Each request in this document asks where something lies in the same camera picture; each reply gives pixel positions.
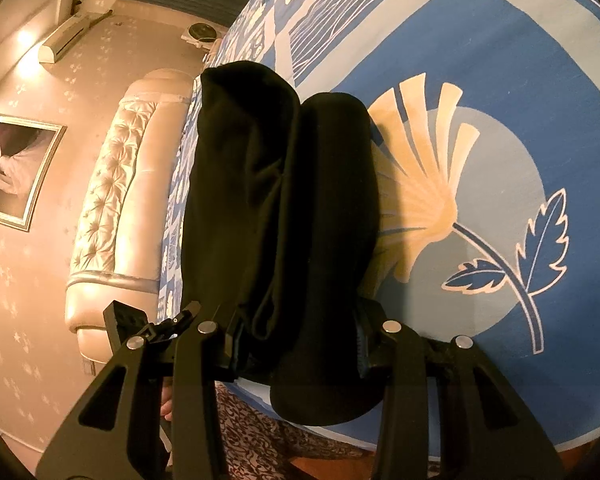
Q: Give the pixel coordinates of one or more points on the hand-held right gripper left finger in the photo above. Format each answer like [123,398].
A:
[195,395]

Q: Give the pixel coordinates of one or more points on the white round fan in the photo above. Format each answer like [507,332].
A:
[200,32]

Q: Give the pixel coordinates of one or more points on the person's left hand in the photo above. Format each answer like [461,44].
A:
[166,405]

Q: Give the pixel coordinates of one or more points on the framed wall picture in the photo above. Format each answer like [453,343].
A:
[15,170]

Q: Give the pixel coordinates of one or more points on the black pants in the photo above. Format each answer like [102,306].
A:
[275,230]

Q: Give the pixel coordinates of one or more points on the blue patterned bedspread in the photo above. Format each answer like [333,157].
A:
[455,125]

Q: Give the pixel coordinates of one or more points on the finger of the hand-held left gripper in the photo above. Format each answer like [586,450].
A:
[180,317]

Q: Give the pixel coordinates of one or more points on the white air conditioner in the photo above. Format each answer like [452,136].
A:
[62,40]

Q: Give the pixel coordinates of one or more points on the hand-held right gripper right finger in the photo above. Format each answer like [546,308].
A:
[405,395]

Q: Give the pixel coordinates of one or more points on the cream tufted headboard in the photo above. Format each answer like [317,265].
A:
[125,200]

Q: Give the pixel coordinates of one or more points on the pink patterned cloth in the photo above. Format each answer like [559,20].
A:
[270,440]

